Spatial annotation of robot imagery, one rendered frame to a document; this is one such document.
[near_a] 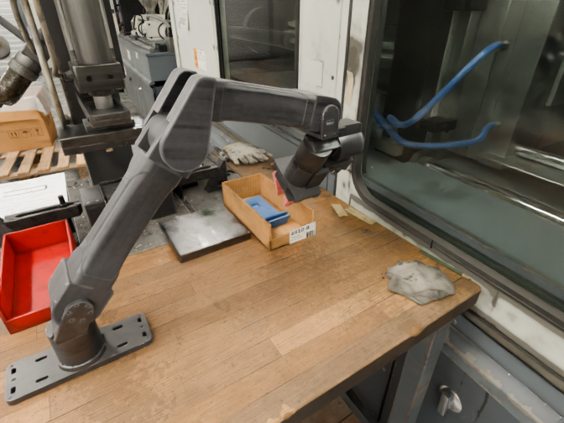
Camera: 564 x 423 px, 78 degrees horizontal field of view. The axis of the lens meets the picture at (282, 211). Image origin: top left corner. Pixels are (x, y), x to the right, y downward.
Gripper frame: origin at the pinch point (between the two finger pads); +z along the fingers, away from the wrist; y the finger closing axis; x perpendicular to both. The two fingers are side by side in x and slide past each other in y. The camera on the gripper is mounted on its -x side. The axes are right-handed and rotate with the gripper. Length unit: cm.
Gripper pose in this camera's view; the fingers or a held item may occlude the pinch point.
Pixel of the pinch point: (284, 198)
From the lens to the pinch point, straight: 78.4
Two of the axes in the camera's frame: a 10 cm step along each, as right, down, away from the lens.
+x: -8.5, 2.6, -4.6
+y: -4.3, -8.4, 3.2
